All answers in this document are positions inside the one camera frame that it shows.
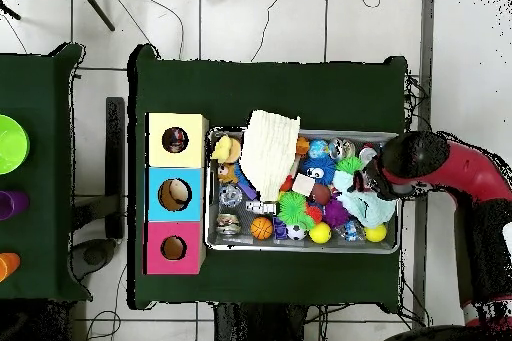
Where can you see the mint waffle cloth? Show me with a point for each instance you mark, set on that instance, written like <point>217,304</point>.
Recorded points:
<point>368,213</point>

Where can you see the cream waffle cloth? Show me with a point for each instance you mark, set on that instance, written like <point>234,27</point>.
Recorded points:
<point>268,153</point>

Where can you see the colourful patterned cloth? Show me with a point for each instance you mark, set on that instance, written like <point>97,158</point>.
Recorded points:
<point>175,140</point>

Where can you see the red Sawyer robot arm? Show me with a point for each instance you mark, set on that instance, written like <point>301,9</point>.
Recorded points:
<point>472,169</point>

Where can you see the shallow mesh bin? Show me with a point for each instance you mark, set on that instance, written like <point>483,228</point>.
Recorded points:
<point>260,246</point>

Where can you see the wooden box with three holes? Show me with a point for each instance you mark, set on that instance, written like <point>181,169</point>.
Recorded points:
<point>160,237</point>

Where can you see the green spiky ball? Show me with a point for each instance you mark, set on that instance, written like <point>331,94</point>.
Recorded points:
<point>348,165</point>
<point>294,209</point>

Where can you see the blue spiky ball with eyes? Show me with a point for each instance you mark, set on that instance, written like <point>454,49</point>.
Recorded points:
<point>324,164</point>

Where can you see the yellow ball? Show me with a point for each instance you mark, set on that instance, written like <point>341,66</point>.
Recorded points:
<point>320,233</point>
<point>376,233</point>

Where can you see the globe print ball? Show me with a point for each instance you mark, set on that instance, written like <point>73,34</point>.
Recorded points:
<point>318,149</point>

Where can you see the small soccer ball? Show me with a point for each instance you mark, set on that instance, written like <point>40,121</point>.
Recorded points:
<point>296,232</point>

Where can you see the orange basketball toy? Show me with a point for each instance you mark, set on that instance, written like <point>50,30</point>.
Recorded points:
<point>262,228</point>

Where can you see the yellow plush duck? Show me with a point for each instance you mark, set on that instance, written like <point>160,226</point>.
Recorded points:
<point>224,149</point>

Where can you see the black upright panel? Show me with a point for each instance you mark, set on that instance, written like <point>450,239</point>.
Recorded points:
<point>115,157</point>

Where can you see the grey rounded stand base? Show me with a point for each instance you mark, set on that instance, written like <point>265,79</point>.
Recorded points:
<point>94,255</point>

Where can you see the black tripod leg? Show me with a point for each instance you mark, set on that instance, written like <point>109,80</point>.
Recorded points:
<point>96,7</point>
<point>10,12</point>

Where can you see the dark green side table cloth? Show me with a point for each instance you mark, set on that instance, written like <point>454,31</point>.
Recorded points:
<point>36,77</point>

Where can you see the purple cup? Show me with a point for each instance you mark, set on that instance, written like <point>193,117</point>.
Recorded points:
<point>12,205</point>

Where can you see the lime green bowl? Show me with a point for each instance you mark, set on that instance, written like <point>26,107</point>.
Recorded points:
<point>12,145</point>

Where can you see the orange cup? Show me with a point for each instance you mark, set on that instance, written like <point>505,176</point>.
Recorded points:
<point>8,267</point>

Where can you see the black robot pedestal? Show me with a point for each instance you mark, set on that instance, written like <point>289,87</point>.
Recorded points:
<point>260,325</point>

